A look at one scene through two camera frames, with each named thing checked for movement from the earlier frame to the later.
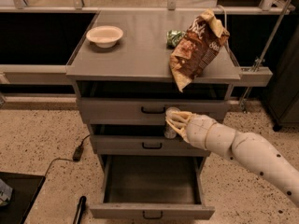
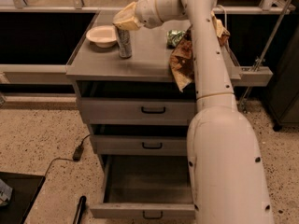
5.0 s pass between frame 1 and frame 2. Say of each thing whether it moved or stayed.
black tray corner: stayed
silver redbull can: moved
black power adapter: stayed
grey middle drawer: stayed
